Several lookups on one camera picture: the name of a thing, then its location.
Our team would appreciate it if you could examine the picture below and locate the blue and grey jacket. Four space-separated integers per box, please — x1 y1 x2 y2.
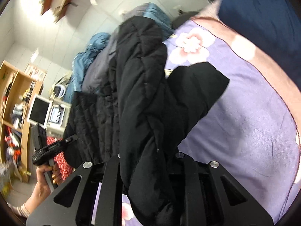
63 3 173 104

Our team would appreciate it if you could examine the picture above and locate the black quilted down jacket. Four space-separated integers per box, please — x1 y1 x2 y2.
64 16 229 225

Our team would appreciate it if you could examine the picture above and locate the white appliance with panel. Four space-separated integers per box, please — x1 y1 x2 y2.
46 98 71 138

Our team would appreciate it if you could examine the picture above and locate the navy blue pillow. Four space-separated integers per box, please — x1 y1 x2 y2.
218 0 300 87

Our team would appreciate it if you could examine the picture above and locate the red patterned cloth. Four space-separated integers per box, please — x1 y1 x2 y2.
47 136 73 181

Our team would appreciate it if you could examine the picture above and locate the wooden shelf unit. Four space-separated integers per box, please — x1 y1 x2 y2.
1 61 42 183

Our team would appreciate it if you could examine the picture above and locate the purple floral bed sheet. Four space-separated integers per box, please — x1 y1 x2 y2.
91 0 301 226

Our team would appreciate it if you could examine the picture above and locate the white device with dark screen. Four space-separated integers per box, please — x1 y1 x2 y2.
27 94 52 129

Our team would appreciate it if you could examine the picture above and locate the black round stool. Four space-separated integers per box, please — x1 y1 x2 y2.
171 11 198 30

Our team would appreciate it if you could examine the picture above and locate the person's left hand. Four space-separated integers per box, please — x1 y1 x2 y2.
34 162 63 202

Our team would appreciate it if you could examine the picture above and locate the person's left forearm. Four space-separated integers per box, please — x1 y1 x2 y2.
7 188 51 218

